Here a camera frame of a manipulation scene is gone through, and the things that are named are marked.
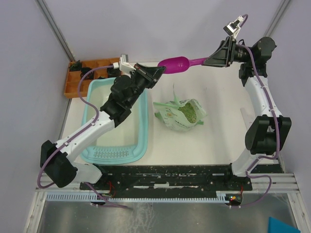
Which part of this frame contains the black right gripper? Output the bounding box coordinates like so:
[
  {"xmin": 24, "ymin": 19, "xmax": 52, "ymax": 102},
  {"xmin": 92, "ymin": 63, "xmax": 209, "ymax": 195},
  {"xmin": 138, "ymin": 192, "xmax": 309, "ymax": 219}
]
[{"xmin": 200, "ymin": 36, "xmax": 253, "ymax": 68}]

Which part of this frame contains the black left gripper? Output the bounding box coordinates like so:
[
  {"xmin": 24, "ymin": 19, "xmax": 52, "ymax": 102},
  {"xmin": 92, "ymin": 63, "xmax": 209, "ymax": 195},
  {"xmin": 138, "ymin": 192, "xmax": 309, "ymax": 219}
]
[{"xmin": 126, "ymin": 63, "xmax": 166, "ymax": 107}]

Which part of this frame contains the magenta plastic litter scoop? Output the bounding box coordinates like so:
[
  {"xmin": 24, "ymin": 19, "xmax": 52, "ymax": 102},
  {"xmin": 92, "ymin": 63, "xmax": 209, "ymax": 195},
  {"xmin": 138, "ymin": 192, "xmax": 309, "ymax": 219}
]
[{"xmin": 157, "ymin": 56, "xmax": 207, "ymax": 74}]

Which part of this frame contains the green cat litter bag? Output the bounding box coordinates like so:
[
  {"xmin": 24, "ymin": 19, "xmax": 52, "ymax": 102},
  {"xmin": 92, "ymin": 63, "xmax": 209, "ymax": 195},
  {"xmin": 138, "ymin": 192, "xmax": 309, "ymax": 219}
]
[{"xmin": 153, "ymin": 94, "xmax": 207, "ymax": 132}]

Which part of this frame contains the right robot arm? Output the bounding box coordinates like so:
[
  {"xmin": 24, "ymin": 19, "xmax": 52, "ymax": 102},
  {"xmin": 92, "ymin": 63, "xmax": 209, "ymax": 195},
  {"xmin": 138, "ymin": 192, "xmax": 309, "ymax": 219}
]
[{"xmin": 203, "ymin": 36, "xmax": 292, "ymax": 190}]

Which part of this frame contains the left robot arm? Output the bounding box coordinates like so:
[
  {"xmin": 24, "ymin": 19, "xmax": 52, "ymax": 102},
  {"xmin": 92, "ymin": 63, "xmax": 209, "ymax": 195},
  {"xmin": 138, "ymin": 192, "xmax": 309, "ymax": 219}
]
[{"xmin": 37, "ymin": 61, "xmax": 166, "ymax": 189}]

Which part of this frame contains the teal plastic litter box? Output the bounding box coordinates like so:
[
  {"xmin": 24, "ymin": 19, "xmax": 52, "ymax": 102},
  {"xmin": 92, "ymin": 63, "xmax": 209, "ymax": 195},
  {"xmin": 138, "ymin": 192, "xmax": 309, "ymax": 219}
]
[{"xmin": 80, "ymin": 78, "xmax": 148, "ymax": 165}]

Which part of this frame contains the black round part in tray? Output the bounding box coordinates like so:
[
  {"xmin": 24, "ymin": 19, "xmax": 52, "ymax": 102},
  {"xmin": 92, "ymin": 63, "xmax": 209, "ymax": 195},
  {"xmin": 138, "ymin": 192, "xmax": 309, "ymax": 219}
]
[{"xmin": 107, "ymin": 68, "xmax": 121, "ymax": 78}]

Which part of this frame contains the white plastic bag clip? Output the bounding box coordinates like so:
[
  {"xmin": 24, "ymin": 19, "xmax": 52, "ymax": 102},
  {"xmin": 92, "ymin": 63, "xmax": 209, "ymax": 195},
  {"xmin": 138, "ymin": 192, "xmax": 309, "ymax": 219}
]
[{"xmin": 240, "ymin": 108, "xmax": 252, "ymax": 130}]

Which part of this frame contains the orange wooden compartment tray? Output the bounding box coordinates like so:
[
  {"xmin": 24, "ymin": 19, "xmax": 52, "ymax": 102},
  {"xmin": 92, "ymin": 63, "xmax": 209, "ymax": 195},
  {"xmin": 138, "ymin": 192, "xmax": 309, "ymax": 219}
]
[{"xmin": 64, "ymin": 57, "xmax": 120, "ymax": 99}]

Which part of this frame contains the small circuit board with LEDs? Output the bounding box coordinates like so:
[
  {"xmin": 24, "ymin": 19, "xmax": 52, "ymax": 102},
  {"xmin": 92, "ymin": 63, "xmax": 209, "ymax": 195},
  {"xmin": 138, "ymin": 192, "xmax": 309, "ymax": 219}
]
[{"xmin": 228, "ymin": 194, "xmax": 243, "ymax": 206}]

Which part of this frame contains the blue foam pad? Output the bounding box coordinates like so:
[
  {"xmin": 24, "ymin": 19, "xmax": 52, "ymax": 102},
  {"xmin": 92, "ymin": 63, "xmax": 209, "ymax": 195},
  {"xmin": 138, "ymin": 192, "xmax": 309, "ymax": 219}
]
[{"xmin": 267, "ymin": 217, "xmax": 301, "ymax": 233}]

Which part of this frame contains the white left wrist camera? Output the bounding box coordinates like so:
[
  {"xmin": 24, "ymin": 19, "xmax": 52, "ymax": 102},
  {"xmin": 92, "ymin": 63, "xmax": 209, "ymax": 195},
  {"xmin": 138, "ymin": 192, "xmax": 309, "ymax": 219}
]
[{"xmin": 113, "ymin": 54, "xmax": 136, "ymax": 74}]

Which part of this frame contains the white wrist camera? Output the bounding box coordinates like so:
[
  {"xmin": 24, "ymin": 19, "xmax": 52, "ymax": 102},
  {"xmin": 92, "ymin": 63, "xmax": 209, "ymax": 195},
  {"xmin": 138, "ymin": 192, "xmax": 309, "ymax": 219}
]
[
  {"xmin": 113, "ymin": 54, "xmax": 136, "ymax": 74},
  {"xmin": 223, "ymin": 16, "xmax": 245, "ymax": 39}
]

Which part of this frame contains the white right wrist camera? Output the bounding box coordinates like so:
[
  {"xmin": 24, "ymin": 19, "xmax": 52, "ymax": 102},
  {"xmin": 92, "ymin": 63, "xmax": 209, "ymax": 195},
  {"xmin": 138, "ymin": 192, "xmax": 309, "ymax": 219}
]
[{"xmin": 223, "ymin": 16, "xmax": 245, "ymax": 39}]

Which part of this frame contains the black ring part in tray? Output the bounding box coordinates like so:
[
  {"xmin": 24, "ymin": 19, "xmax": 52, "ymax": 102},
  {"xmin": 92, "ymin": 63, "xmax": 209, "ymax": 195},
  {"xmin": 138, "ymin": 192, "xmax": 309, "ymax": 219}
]
[{"xmin": 80, "ymin": 67, "xmax": 94, "ymax": 80}]

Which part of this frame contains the black mounting base plate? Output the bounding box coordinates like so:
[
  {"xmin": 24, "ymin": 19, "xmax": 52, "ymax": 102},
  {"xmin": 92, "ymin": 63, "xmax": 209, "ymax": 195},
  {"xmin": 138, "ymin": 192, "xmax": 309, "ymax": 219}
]
[{"xmin": 93, "ymin": 165, "xmax": 252, "ymax": 199}]

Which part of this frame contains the light blue cable duct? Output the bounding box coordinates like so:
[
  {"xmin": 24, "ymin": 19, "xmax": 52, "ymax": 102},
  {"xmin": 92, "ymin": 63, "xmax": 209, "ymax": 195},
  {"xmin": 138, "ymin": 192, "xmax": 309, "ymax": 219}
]
[{"xmin": 45, "ymin": 190, "xmax": 230, "ymax": 202}]

